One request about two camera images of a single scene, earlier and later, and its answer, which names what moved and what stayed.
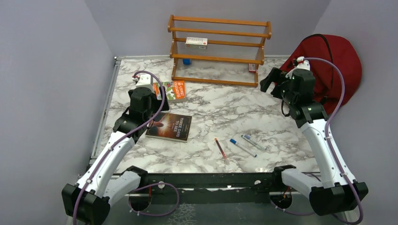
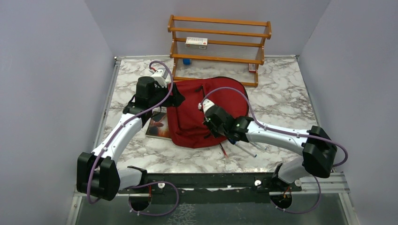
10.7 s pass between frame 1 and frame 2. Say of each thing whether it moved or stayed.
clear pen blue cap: stayed
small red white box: stayed
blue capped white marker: stayed
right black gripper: moved
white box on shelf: stayed
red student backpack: moved
